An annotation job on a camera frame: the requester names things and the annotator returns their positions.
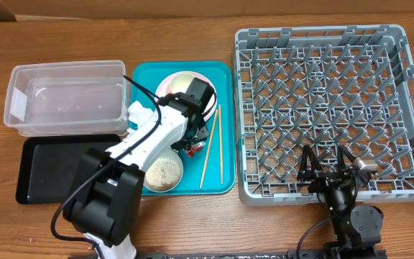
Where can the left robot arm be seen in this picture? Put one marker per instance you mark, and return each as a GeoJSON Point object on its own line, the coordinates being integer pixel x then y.
{"type": "Point", "coordinates": [104, 198]}

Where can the wooden chopstick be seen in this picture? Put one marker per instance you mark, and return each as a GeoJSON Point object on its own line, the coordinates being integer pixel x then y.
{"type": "Point", "coordinates": [208, 149]}
{"type": "Point", "coordinates": [220, 144]}

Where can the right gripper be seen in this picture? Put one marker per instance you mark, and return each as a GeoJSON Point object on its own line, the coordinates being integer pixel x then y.
{"type": "Point", "coordinates": [325, 178]}

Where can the right wooden chopstick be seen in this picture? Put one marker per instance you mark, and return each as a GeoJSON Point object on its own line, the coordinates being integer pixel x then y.
{"type": "Point", "coordinates": [220, 144]}

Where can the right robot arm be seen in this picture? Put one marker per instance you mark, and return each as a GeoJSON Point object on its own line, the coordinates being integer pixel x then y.
{"type": "Point", "coordinates": [356, 227]}

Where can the rice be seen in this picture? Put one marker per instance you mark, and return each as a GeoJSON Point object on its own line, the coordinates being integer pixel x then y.
{"type": "Point", "coordinates": [163, 175]}

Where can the cardboard backdrop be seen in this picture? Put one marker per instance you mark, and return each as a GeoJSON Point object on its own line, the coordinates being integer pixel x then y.
{"type": "Point", "coordinates": [117, 9]}

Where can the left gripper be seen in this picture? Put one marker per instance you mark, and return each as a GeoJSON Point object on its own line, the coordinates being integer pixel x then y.
{"type": "Point", "coordinates": [203, 133]}

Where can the red snack wrapper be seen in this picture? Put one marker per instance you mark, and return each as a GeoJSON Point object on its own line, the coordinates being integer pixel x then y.
{"type": "Point", "coordinates": [194, 149]}

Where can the pink large plate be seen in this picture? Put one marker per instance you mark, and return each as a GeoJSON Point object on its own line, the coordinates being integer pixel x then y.
{"type": "Point", "coordinates": [165, 88]}

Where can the left wooden chopstick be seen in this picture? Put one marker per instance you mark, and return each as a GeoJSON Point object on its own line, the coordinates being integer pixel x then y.
{"type": "Point", "coordinates": [208, 149]}

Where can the white paper cup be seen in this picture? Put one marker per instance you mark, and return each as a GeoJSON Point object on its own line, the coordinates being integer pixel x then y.
{"type": "Point", "coordinates": [179, 82]}

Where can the clear plastic bin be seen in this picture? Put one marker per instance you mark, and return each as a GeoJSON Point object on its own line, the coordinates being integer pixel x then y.
{"type": "Point", "coordinates": [68, 98]}

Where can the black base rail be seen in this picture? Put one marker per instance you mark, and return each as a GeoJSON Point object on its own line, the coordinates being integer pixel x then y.
{"type": "Point", "coordinates": [290, 254]}

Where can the black plastic tray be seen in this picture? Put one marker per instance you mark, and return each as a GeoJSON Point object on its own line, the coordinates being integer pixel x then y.
{"type": "Point", "coordinates": [49, 164]}

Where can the grey dishwasher rack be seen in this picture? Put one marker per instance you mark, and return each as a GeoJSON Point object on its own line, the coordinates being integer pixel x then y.
{"type": "Point", "coordinates": [322, 87]}

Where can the white napkin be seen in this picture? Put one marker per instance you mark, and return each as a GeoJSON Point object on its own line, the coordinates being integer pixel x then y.
{"type": "Point", "coordinates": [145, 119]}

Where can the grey bowl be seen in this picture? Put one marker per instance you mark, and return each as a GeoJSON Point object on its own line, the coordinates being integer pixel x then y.
{"type": "Point", "coordinates": [171, 154]}

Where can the teal plastic tray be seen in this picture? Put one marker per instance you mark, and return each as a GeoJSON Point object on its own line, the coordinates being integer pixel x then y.
{"type": "Point", "coordinates": [213, 169]}

